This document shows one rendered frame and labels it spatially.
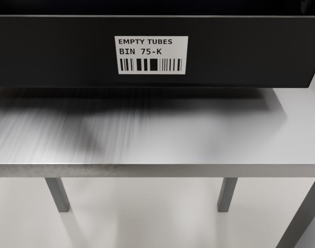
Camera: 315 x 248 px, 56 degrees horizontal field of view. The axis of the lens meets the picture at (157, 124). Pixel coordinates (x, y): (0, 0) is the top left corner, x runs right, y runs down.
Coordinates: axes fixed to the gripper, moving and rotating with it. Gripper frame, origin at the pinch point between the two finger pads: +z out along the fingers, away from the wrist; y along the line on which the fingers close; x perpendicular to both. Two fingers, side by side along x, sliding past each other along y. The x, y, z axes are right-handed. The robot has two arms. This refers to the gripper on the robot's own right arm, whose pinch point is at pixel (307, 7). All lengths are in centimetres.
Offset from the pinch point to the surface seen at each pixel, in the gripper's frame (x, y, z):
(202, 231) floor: -10, 5, 93
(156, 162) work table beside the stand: 19.7, 22.8, 12.1
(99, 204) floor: -22, 48, 93
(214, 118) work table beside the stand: 11.0, 13.9, 12.5
